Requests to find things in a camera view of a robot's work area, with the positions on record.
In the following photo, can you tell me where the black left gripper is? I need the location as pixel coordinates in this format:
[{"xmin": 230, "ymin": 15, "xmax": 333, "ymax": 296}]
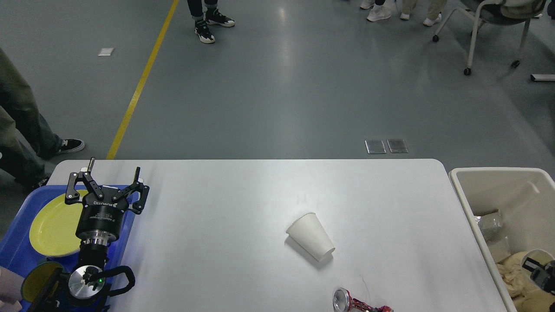
[{"xmin": 64, "ymin": 157, "xmax": 149, "ymax": 245}]

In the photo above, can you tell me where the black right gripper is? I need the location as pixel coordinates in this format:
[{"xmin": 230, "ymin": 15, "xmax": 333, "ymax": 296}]
[{"xmin": 530, "ymin": 260, "xmax": 555, "ymax": 295}]

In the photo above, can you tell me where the white paper cup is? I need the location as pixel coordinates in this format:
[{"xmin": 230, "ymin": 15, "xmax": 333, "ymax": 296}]
[
  {"xmin": 520, "ymin": 249, "xmax": 554, "ymax": 273},
  {"xmin": 285, "ymin": 212, "xmax": 336, "ymax": 261}
]

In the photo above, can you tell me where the brown paper bag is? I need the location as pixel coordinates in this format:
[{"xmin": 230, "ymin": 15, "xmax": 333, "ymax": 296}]
[{"xmin": 512, "ymin": 289, "xmax": 555, "ymax": 312}]

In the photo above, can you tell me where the yellow plate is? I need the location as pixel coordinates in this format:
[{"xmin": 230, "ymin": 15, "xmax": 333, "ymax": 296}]
[{"xmin": 29, "ymin": 194, "xmax": 82, "ymax": 245}]

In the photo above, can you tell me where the pink mug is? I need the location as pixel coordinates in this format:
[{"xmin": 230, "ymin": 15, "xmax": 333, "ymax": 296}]
[{"xmin": 0, "ymin": 266, "xmax": 24, "ymax": 312}]

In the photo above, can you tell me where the brown paper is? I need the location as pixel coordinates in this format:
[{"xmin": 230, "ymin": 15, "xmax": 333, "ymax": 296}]
[{"xmin": 497, "ymin": 251, "xmax": 536, "ymax": 298}]

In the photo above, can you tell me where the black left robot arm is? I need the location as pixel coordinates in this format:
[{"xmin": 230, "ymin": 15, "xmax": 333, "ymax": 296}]
[{"xmin": 20, "ymin": 158, "xmax": 150, "ymax": 312}]

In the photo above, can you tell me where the beige plastic bin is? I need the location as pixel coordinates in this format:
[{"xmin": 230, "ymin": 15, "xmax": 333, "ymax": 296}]
[{"xmin": 449, "ymin": 167, "xmax": 555, "ymax": 312}]

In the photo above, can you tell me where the person in jeans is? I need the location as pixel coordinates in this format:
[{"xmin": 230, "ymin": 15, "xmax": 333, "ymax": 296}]
[{"xmin": 0, "ymin": 50, "xmax": 85, "ymax": 192}]

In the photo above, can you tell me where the blue plastic tray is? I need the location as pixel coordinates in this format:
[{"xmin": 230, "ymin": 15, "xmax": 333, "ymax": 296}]
[{"xmin": 0, "ymin": 185, "xmax": 140, "ymax": 312}]

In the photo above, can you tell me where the white paper on floor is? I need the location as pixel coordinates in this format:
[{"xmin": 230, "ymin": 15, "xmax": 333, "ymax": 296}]
[{"xmin": 98, "ymin": 48, "xmax": 115, "ymax": 57}]

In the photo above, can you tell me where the right floor socket plate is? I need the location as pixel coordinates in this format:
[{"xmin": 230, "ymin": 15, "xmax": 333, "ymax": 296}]
[{"xmin": 387, "ymin": 139, "xmax": 409, "ymax": 153}]

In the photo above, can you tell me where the floor socket plate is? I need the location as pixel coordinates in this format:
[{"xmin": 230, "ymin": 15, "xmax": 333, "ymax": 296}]
[
  {"xmin": 365, "ymin": 140, "xmax": 387, "ymax": 155},
  {"xmin": 387, "ymin": 139, "xmax": 409, "ymax": 153}
]

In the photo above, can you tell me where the white bar on floor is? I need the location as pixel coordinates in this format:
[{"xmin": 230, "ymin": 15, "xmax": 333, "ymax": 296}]
[{"xmin": 530, "ymin": 74, "xmax": 555, "ymax": 82}]

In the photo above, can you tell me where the left floor socket plate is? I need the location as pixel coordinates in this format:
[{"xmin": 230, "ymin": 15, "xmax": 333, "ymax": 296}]
[{"xmin": 365, "ymin": 140, "xmax": 387, "ymax": 155}]

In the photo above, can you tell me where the person in black coat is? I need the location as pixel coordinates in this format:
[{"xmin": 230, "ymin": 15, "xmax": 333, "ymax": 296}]
[{"xmin": 187, "ymin": 0, "xmax": 235, "ymax": 44}]

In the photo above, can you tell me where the office chair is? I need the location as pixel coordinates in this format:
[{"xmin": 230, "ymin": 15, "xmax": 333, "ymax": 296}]
[{"xmin": 432, "ymin": 0, "xmax": 548, "ymax": 76}]

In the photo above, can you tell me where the person in beige trousers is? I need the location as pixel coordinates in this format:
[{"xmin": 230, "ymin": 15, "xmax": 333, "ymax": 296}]
[{"xmin": 400, "ymin": 0, "xmax": 447, "ymax": 26}]

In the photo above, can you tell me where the person in white sneakers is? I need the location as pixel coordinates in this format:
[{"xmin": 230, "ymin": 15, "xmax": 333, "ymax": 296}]
[{"xmin": 359, "ymin": 0, "xmax": 391, "ymax": 22}]

